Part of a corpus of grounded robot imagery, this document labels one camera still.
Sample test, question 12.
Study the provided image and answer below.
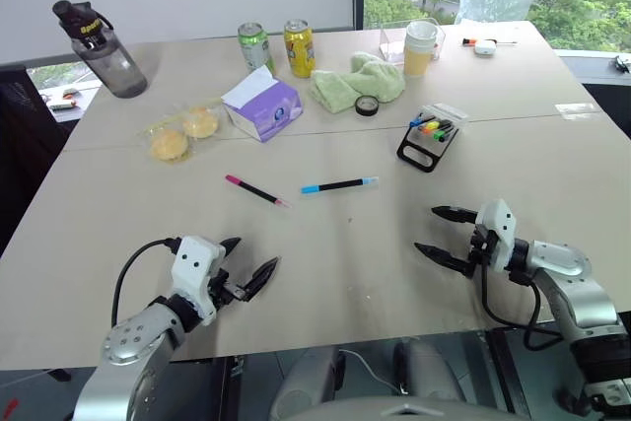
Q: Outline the pink and black pen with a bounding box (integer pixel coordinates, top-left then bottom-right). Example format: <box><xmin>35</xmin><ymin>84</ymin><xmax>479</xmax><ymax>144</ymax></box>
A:
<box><xmin>224</xmin><ymin>174</ymin><xmax>292</xmax><ymax>209</ymax></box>

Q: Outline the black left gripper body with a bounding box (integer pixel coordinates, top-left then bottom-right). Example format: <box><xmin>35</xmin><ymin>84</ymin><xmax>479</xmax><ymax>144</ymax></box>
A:
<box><xmin>208</xmin><ymin>268</ymin><xmax>248</xmax><ymax>313</ymax></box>

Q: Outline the light green towel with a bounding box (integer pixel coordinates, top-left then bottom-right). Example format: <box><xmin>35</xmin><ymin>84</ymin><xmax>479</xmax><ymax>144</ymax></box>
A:
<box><xmin>309</xmin><ymin>51</ymin><xmax>407</xmax><ymax>114</ymax></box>

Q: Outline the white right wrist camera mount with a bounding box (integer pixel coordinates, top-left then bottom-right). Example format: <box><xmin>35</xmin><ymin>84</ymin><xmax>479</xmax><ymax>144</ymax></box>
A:
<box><xmin>474</xmin><ymin>198</ymin><xmax>518</xmax><ymax>275</ymax></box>

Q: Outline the thin white cable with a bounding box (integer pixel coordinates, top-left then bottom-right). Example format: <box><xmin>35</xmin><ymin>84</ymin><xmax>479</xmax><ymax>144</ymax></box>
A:
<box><xmin>338</xmin><ymin>348</ymin><xmax>401</xmax><ymax>388</ymax></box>

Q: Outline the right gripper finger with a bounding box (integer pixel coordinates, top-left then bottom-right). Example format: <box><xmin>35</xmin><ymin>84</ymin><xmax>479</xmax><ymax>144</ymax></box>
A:
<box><xmin>413</xmin><ymin>242</ymin><xmax>473</xmax><ymax>279</ymax></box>
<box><xmin>430</xmin><ymin>204</ymin><xmax>479</xmax><ymax>225</ymax></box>

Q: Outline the clear plastic bread bag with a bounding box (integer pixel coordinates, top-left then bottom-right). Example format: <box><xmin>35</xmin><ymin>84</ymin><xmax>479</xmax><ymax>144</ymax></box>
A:
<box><xmin>143</xmin><ymin>97</ymin><xmax>227</xmax><ymax>165</ymax></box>

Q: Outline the clear plastic container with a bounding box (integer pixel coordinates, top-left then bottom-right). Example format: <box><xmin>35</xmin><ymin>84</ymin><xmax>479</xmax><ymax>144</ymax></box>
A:
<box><xmin>378</xmin><ymin>16</ymin><xmax>447</xmax><ymax>64</ymax></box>

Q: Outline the round yellow bread bun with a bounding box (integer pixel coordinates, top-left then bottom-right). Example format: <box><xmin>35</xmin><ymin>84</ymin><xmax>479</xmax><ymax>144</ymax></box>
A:
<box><xmin>150</xmin><ymin>128</ymin><xmax>189</xmax><ymax>163</ymax></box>
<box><xmin>181</xmin><ymin>105</ymin><xmax>220</xmax><ymax>140</ymax></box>

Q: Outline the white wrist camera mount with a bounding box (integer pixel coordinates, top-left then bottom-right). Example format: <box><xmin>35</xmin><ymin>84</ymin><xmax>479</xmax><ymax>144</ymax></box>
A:
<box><xmin>171</xmin><ymin>235</ymin><xmax>224</xmax><ymax>327</ymax></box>
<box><xmin>474</xmin><ymin>198</ymin><xmax>518</xmax><ymax>275</ymax></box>

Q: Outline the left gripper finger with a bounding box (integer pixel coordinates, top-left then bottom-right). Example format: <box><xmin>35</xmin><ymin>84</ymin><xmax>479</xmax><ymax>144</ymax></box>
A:
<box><xmin>219</xmin><ymin>236</ymin><xmax>243</xmax><ymax>259</ymax></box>
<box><xmin>240</xmin><ymin>255</ymin><xmax>281</xmax><ymax>303</ymax></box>

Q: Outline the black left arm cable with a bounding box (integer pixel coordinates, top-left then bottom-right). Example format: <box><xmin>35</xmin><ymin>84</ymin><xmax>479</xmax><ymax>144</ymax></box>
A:
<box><xmin>110</xmin><ymin>238</ymin><xmax>179</xmax><ymax>329</ymax></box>

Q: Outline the purple tissue box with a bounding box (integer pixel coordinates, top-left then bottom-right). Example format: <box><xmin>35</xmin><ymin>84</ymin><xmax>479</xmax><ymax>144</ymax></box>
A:
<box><xmin>220</xmin><ymin>76</ymin><xmax>304</xmax><ymax>144</ymax></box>

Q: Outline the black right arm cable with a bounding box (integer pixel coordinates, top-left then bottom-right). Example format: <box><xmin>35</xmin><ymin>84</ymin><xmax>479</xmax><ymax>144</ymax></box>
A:
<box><xmin>478</xmin><ymin>262</ymin><xmax>564</xmax><ymax>351</ymax></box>

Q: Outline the clear tape patch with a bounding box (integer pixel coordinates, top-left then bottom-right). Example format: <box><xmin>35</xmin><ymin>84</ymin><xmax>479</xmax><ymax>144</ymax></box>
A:
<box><xmin>553</xmin><ymin>102</ymin><xmax>601</xmax><ymax>120</ymax></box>

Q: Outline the white tissue sheet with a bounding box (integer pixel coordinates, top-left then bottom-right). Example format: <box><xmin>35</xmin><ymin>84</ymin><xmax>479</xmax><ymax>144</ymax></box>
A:
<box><xmin>220</xmin><ymin>64</ymin><xmax>278</xmax><ymax>109</ymax></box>

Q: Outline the yellow drink can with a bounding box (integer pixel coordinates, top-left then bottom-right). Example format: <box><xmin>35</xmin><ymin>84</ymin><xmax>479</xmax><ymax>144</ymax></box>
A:
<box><xmin>282</xmin><ymin>19</ymin><xmax>317</xmax><ymax>80</ymax></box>

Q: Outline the blue and black pen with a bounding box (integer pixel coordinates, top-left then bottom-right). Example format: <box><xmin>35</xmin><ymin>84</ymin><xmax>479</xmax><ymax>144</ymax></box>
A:
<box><xmin>300</xmin><ymin>175</ymin><xmax>382</xmax><ymax>196</ymax></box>

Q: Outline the grey water bottle black lid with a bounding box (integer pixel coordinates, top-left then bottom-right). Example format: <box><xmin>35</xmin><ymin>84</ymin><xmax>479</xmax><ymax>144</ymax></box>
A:
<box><xmin>51</xmin><ymin>0</ymin><xmax>149</xmax><ymax>100</ymax></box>

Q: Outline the orange black handled screwdriver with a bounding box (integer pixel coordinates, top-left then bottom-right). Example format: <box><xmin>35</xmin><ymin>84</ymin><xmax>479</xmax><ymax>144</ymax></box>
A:
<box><xmin>460</xmin><ymin>36</ymin><xmax>520</xmax><ymax>48</ymax></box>

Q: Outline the marker set case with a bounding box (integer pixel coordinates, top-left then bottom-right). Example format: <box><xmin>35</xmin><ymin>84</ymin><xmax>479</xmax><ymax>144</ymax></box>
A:
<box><xmin>395</xmin><ymin>102</ymin><xmax>470</xmax><ymax>175</ymax></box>

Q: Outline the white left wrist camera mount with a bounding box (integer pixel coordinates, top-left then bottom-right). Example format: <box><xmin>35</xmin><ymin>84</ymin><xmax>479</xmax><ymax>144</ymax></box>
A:
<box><xmin>171</xmin><ymin>235</ymin><xmax>224</xmax><ymax>327</ymax></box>

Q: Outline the black tape roll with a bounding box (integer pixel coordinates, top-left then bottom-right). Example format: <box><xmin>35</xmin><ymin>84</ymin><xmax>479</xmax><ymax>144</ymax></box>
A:
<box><xmin>354</xmin><ymin>94</ymin><xmax>381</xmax><ymax>118</ymax></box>

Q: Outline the green drink can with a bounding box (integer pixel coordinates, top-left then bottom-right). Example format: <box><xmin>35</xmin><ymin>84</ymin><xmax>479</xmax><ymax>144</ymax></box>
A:
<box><xmin>237</xmin><ymin>21</ymin><xmax>276</xmax><ymax>75</ymax></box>

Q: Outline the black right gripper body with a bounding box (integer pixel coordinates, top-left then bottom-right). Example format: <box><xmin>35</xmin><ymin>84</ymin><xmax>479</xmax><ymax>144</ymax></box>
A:
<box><xmin>466</xmin><ymin>222</ymin><xmax>500</xmax><ymax>270</ymax></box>

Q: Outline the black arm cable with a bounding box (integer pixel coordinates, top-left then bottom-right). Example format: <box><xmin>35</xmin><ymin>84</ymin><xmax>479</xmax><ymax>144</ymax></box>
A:
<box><xmin>478</xmin><ymin>262</ymin><xmax>564</xmax><ymax>351</ymax></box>
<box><xmin>110</xmin><ymin>238</ymin><xmax>179</xmax><ymax>329</ymax></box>

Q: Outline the grey robot torso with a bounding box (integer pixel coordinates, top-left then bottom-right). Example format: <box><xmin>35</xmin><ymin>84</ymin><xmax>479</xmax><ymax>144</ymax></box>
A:
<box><xmin>290</xmin><ymin>394</ymin><xmax>524</xmax><ymax>421</ymax></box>

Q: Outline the grey rounded robot leg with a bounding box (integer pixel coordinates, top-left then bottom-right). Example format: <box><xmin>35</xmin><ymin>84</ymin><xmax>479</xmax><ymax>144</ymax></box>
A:
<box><xmin>269</xmin><ymin>345</ymin><xmax>347</xmax><ymax>415</ymax></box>
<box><xmin>392</xmin><ymin>335</ymin><xmax>467</xmax><ymax>402</ymax></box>

